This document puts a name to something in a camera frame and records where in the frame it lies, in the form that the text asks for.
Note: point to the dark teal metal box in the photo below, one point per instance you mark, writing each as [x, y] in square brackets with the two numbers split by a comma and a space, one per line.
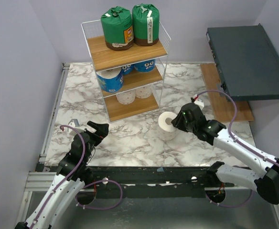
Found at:
[246, 61]

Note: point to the white wire wooden shelf unit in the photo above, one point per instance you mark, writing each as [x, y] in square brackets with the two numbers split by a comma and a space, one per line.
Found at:
[105, 59]

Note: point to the wooden board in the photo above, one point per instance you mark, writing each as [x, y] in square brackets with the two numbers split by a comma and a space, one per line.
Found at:
[222, 108]

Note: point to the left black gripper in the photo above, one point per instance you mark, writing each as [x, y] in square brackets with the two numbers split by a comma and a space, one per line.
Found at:
[102, 130]

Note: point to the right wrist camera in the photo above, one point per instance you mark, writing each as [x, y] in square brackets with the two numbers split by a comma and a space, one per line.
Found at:
[195, 99]

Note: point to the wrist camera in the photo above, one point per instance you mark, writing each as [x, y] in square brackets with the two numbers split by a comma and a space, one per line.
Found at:
[75, 127]
[195, 99]

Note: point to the black mounting rail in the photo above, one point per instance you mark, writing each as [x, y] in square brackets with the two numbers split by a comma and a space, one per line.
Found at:
[151, 182]

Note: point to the aluminium extrusion rail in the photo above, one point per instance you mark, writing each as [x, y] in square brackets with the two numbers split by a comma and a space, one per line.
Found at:
[27, 195]

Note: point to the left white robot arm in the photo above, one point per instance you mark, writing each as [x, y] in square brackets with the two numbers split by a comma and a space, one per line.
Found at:
[71, 176]

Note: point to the white patterned roll blue dots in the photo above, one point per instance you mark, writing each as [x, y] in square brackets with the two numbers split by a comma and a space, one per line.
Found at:
[126, 97]

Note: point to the green roll orange label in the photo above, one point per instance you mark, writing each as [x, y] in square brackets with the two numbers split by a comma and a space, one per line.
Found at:
[117, 28]

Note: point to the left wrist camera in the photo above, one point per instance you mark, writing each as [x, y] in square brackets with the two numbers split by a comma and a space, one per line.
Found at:
[75, 127]

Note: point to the green roll white label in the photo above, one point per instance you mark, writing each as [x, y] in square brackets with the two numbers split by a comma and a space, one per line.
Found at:
[146, 19]

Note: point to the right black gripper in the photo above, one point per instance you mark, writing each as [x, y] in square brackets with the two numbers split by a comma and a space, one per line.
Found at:
[179, 122]

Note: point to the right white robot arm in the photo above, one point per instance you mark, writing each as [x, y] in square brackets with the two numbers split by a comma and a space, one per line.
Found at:
[262, 174]

